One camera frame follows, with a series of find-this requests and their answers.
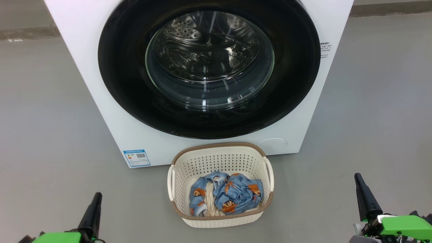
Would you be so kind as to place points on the blue cartoon print garment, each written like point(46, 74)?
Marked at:
point(239, 194)

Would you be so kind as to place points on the black round glass washer door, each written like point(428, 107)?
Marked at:
point(125, 67)

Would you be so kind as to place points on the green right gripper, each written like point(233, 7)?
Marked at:
point(405, 226)

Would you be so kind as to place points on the blue energy label sticker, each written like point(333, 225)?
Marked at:
point(136, 158)

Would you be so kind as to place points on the cream garment with orange cartoon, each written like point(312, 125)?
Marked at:
point(211, 200)

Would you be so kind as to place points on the cream perforated laundry basket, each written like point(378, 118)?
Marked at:
point(221, 158)

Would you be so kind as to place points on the white front-load washing machine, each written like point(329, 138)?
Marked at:
point(84, 87)

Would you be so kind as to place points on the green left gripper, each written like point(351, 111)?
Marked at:
point(57, 237)

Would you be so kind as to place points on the stainless steel washing machine drum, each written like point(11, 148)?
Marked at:
point(209, 44)

